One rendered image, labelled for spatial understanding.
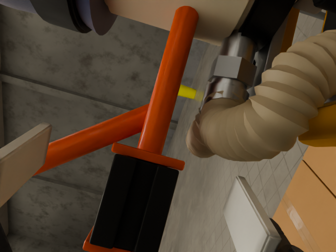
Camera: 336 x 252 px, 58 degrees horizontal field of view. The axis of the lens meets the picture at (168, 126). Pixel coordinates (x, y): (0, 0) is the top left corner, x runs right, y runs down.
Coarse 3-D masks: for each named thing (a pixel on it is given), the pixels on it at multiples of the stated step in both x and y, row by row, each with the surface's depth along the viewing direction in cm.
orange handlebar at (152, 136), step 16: (176, 16) 26; (192, 16) 26; (176, 32) 26; (192, 32) 26; (176, 48) 26; (160, 64) 26; (176, 64) 26; (160, 80) 26; (176, 80) 26; (160, 96) 25; (176, 96) 26; (160, 112) 25; (144, 128) 25; (160, 128) 25; (144, 144) 25; (160, 144) 25
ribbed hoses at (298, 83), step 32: (288, 64) 18; (320, 64) 18; (256, 96) 19; (288, 96) 17; (320, 96) 18; (192, 128) 30; (224, 128) 21; (256, 128) 18; (288, 128) 18; (256, 160) 21
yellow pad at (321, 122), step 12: (312, 0) 21; (324, 0) 20; (324, 24) 24; (324, 108) 22; (312, 120) 23; (324, 120) 21; (312, 132) 22; (324, 132) 21; (312, 144) 23; (324, 144) 22
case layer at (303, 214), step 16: (304, 160) 124; (320, 160) 113; (304, 176) 121; (320, 176) 111; (288, 192) 129; (304, 192) 118; (320, 192) 108; (288, 208) 126; (304, 208) 115; (320, 208) 106; (288, 224) 122; (304, 224) 112; (320, 224) 103; (288, 240) 119; (304, 240) 109; (320, 240) 101
